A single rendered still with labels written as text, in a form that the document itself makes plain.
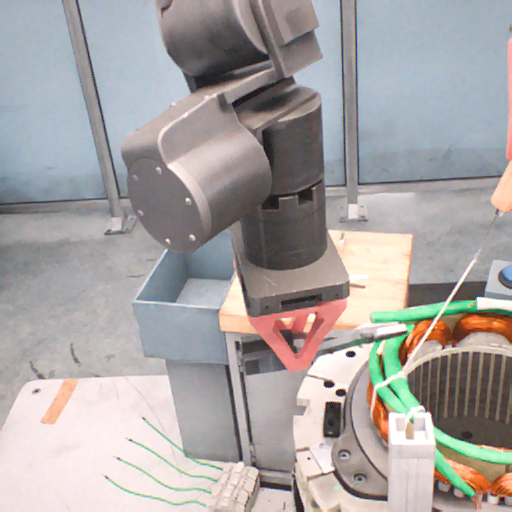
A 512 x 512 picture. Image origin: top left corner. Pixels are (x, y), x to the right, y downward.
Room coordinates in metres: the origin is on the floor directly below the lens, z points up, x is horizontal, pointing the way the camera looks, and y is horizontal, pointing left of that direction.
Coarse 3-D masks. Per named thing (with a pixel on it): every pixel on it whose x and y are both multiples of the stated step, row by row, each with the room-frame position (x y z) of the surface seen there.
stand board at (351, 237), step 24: (336, 240) 0.78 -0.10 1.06; (360, 240) 0.77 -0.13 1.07; (384, 240) 0.76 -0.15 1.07; (408, 240) 0.76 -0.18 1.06; (360, 264) 0.72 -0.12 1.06; (384, 264) 0.71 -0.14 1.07; (408, 264) 0.71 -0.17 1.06; (240, 288) 0.69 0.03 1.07; (360, 288) 0.67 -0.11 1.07; (384, 288) 0.66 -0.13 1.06; (240, 312) 0.65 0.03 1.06; (360, 312) 0.62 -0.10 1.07
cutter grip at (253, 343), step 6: (282, 330) 0.43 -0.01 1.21; (288, 330) 0.43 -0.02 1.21; (246, 336) 0.43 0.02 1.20; (252, 336) 0.43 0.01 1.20; (258, 336) 0.43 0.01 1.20; (288, 336) 0.43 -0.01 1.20; (240, 342) 0.43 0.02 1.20; (246, 342) 0.42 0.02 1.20; (252, 342) 0.42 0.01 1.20; (258, 342) 0.42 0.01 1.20; (264, 342) 0.43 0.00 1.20; (288, 342) 0.43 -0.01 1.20; (246, 348) 0.42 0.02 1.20; (252, 348) 0.42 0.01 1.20; (258, 348) 0.42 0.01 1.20; (264, 348) 0.42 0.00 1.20; (270, 348) 0.43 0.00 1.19
